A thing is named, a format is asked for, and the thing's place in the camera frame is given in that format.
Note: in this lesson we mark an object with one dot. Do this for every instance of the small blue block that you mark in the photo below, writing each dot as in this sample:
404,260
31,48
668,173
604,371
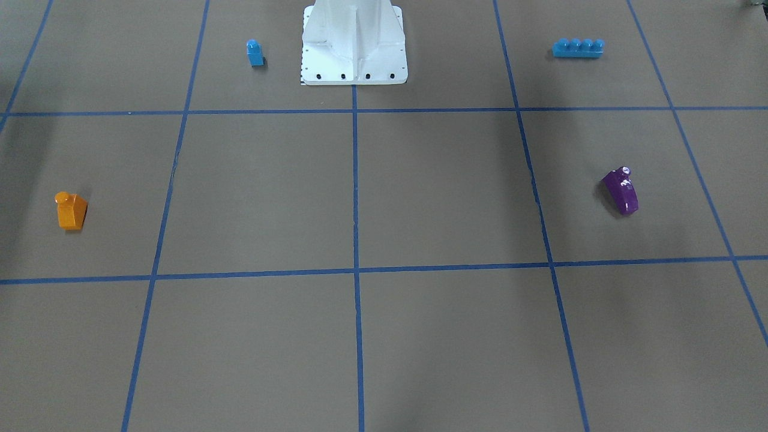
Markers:
254,53

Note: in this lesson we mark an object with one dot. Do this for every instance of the long blue brick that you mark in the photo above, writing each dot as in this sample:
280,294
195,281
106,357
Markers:
577,48

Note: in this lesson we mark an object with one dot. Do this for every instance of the orange trapezoid block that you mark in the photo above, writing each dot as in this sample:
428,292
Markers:
71,210

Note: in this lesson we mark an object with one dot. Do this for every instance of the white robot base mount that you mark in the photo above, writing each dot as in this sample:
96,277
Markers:
353,43

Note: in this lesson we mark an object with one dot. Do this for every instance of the purple trapezoid block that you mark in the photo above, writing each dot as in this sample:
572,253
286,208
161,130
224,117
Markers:
620,187

